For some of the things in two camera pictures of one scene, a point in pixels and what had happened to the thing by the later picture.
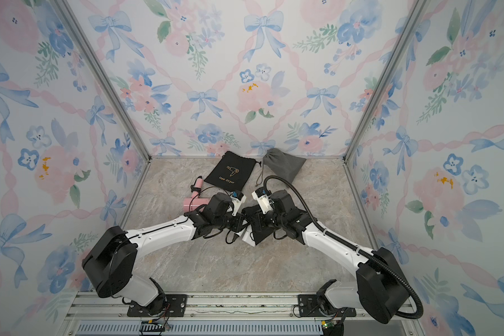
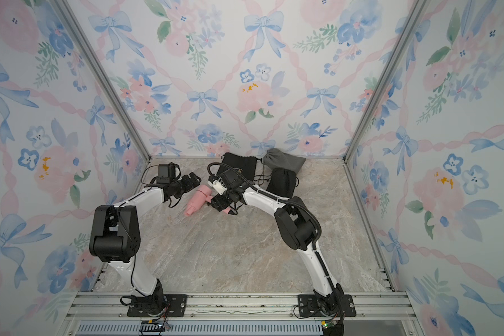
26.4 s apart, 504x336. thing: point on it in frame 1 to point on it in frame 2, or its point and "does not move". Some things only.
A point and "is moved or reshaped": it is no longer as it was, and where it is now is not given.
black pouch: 232,171 does not move
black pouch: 258,222 to 282,182
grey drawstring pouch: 281,164 does not move
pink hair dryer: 195,203 is moved or reshaped
